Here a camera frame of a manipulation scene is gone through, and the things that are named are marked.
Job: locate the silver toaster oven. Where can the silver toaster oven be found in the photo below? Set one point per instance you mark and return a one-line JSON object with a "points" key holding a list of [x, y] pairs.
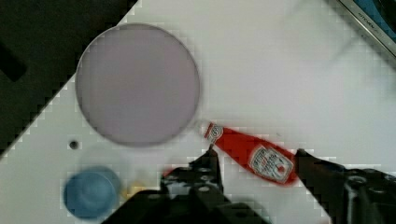
{"points": [[377, 18]]}

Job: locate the red ketchup bottle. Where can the red ketchup bottle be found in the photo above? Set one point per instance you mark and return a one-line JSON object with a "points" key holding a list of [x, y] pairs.
{"points": [[258, 156]]}

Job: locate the yellow banana bunch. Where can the yellow banana bunch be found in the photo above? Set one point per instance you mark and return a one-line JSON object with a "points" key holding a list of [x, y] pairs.
{"points": [[131, 190]]}

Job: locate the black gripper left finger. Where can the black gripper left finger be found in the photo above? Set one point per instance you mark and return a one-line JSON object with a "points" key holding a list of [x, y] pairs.
{"points": [[203, 171]]}

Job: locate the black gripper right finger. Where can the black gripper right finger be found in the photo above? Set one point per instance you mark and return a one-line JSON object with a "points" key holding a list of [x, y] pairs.
{"points": [[349, 196]]}

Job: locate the blue bowl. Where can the blue bowl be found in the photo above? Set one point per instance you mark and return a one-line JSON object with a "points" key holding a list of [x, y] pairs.
{"points": [[92, 192]]}

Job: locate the grey round plate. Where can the grey round plate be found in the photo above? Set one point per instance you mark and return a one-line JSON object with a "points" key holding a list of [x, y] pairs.
{"points": [[137, 85]]}

